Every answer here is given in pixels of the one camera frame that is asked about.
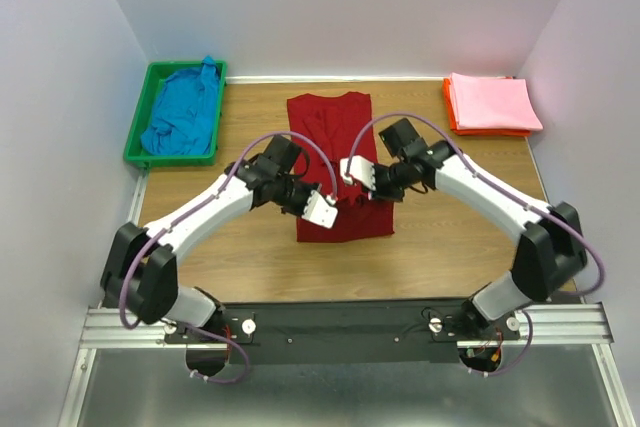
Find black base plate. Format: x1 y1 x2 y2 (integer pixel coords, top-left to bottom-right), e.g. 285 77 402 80
164 296 521 367

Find aluminium frame rail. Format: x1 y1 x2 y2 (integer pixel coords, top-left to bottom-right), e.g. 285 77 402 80
62 193 639 426

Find red t-shirt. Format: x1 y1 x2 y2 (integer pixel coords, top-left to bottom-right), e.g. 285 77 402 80
287 92 394 243

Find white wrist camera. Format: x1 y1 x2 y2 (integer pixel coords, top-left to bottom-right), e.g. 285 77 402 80
301 190 338 229
339 155 376 191

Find orange folded t-shirt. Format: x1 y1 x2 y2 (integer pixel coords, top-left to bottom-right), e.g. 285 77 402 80
442 78 531 138

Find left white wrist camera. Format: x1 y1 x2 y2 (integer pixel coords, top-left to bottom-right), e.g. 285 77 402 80
301 190 338 229

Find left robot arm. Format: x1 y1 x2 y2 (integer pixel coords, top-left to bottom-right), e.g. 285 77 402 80
100 132 337 329

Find blue t-shirt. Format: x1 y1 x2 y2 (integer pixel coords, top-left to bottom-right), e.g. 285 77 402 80
141 56 220 156

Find green plastic bin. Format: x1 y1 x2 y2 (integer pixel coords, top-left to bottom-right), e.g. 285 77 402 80
124 60 227 168

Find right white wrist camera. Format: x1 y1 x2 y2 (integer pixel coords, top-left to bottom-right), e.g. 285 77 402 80
339 155 376 191

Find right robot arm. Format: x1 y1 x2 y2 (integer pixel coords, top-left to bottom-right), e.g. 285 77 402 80
365 118 587 337

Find pink folded t-shirt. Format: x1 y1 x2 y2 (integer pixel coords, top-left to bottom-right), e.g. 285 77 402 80
447 73 543 133

